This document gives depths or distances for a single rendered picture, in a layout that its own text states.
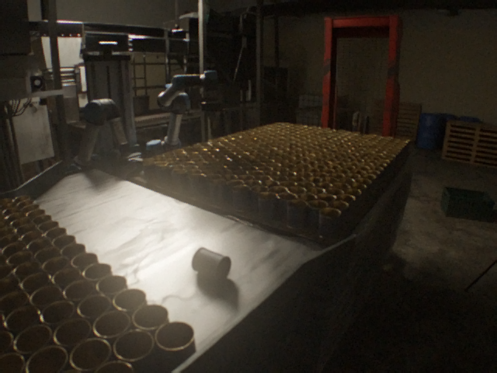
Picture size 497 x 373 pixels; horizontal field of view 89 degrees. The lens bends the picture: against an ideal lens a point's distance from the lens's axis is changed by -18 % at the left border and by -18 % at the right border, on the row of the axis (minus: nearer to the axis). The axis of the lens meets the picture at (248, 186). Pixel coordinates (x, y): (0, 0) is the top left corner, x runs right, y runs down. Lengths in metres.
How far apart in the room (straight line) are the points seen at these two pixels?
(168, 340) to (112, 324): 0.12
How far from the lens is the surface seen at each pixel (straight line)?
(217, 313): 0.71
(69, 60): 3.67
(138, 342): 0.61
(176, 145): 2.38
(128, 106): 2.40
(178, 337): 0.62
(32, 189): 1.59
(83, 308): 0.69
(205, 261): 0.78
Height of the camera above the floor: 1.56
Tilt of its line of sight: 20 degrees down
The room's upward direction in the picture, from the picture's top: straight up
